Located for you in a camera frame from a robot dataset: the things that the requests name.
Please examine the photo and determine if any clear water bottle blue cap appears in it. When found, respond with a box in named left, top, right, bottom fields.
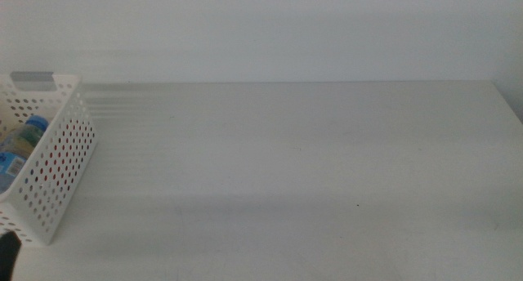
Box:
left=0, top=114, right=50, bottom=195

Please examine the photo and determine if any white perforated plastic basket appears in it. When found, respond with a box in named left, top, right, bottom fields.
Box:
left=0, top=71, right=98, bottom=247

